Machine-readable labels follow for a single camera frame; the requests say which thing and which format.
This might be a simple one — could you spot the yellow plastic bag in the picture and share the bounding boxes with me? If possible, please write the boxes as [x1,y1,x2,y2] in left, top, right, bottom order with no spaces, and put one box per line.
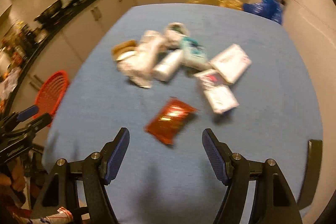
[186,0,243,11]

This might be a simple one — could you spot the red snack bag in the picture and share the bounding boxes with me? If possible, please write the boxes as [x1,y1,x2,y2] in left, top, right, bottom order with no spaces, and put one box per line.
[144,97,198,145]

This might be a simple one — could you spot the blue plastic bag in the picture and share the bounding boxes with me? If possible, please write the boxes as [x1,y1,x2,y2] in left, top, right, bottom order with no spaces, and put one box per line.
[243,0,282,25]

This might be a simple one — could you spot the small white bottle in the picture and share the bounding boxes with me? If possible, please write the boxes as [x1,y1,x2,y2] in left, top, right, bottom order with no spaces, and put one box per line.
[153,50,183,82]

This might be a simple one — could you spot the white dark medicine box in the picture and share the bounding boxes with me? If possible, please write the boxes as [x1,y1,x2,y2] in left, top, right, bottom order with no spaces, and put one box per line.
[194,69,239,115]

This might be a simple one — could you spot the black wok with handle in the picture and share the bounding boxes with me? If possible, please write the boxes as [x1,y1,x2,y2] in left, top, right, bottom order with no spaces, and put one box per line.
[34,0,63,24]

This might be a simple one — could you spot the brown square paper bowl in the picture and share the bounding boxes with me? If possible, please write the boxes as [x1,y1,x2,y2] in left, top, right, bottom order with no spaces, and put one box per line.
[111,40,137,61]

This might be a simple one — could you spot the teal white tube package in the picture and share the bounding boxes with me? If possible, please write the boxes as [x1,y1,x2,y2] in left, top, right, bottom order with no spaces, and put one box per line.
[180,36,210,71]

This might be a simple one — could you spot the white plastic wrapper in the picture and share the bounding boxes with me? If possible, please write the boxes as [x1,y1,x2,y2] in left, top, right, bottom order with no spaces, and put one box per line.
[117,30,167,89]

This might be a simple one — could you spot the blue table cloth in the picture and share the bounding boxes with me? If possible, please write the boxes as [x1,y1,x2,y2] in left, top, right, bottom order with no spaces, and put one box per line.
[42,4,322,223]

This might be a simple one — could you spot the white green wrapper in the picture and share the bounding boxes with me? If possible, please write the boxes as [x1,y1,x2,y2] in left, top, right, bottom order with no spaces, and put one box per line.
[164,22,190,49]

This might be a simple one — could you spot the red plastic mesh basket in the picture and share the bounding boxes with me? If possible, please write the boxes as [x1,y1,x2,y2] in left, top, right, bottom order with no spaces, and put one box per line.
[33,71,70,118]

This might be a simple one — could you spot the left hand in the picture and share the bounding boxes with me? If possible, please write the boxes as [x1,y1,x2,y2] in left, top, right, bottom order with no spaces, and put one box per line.
[1,157,26,207]

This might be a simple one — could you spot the white medicine box large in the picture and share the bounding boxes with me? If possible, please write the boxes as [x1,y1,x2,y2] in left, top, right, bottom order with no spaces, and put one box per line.
[210,44,252,84]

